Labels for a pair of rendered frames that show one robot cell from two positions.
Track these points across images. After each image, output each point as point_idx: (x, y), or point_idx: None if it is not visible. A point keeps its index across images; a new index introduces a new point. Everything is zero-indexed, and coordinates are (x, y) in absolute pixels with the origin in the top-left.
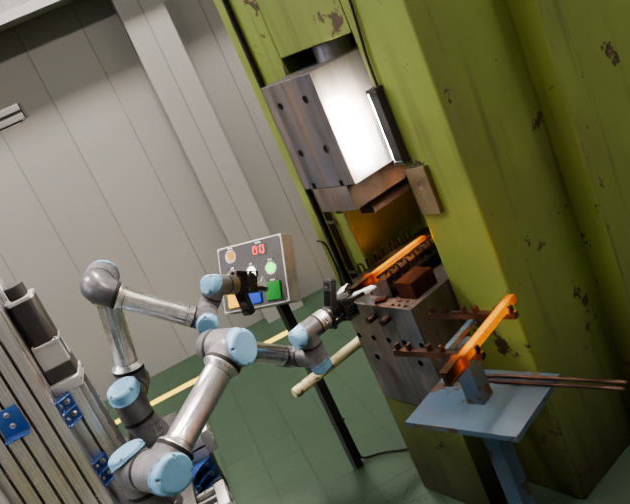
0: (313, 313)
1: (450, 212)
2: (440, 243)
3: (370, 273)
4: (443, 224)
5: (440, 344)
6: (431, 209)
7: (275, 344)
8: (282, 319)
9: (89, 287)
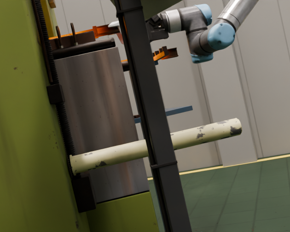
0: (173, 9)
1: (52, 11)
2: (56, 35)
3: (89, 29)
4: (53, 19)
5: (153, 52)
6: (54, 1)
7: (223, 9)
8: (153, 58)
9: None
